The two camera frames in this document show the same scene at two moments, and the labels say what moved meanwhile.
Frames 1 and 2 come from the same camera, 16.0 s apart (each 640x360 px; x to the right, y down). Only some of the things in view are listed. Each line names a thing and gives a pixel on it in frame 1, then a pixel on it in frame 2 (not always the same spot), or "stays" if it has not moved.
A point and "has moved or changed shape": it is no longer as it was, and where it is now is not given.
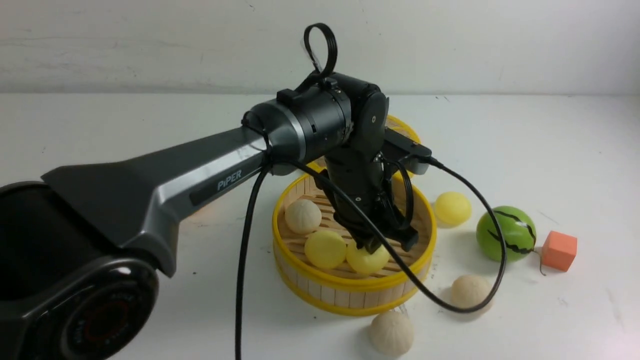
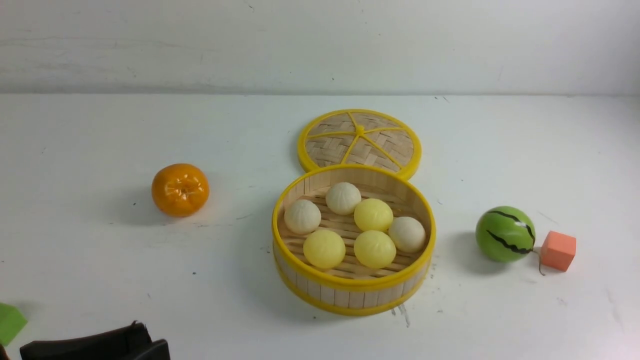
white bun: x=303 y=216 stays
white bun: x=469 y=290 has moved or changed shape
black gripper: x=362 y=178 -> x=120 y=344
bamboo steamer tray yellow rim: x=317 y=266 stays
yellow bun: x=452 y=208 has moved or changed shape
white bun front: x=391 y=333 has moved or changed shape
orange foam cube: x=559 y=251 stays
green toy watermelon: x=519 y=231 stays
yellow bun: x=325 y=249 stays
